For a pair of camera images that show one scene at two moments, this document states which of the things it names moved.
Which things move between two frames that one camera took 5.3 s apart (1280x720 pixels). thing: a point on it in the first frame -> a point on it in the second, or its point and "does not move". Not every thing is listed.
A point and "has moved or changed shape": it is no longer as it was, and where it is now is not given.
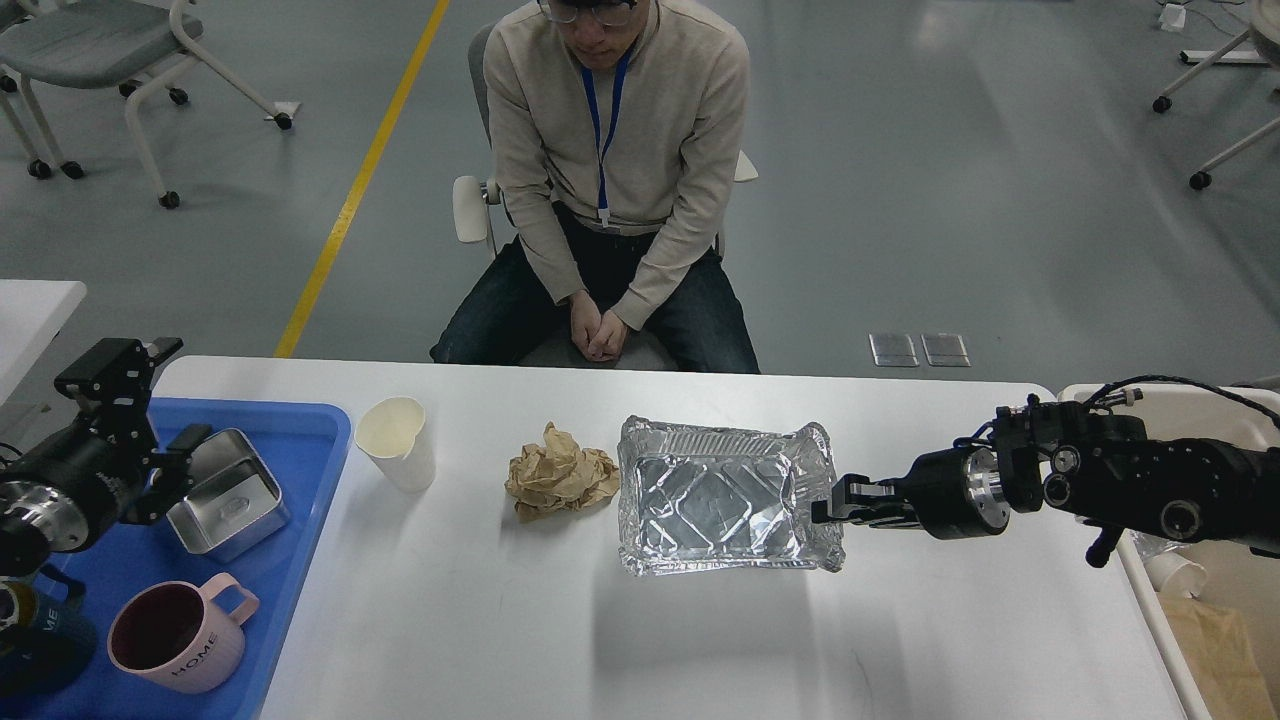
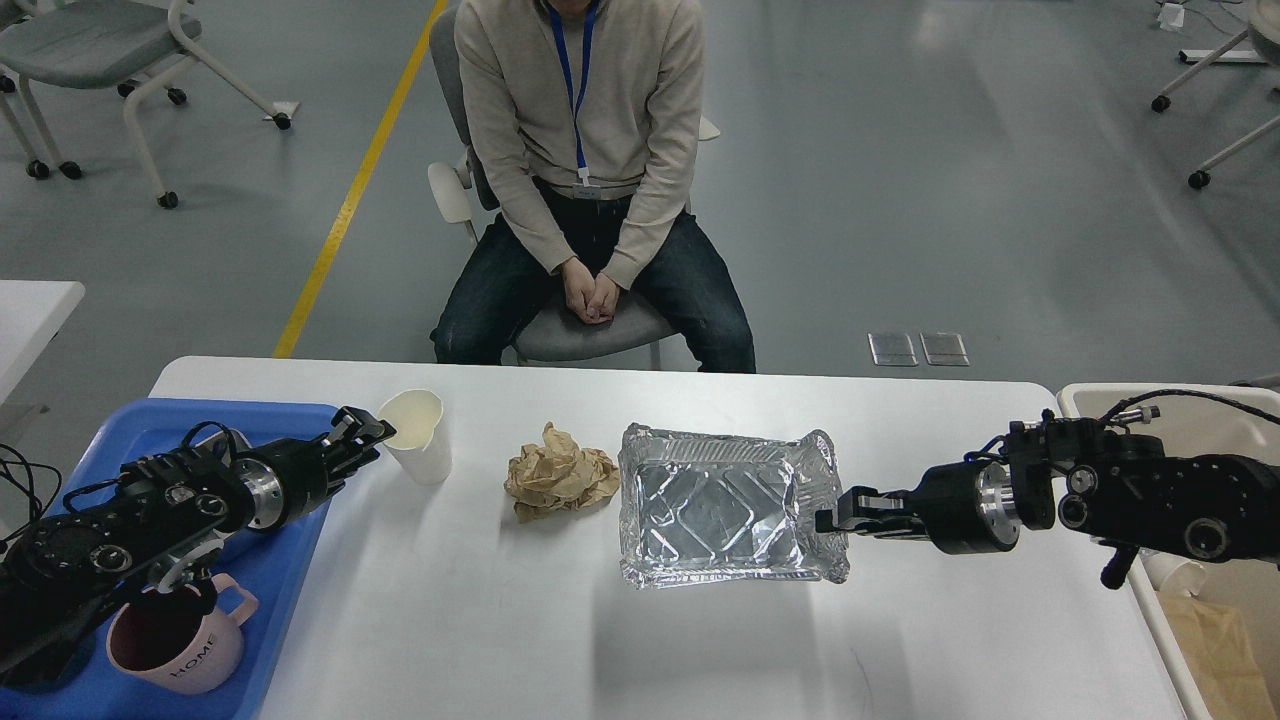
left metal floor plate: (893, 350) does not move
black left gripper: (84, 482) -> (287, 478)
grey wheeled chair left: (142, 45) does not move
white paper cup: (393, 432) has moved or changed shape
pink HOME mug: (182, 637) does not move
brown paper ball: (559, 475) does not move
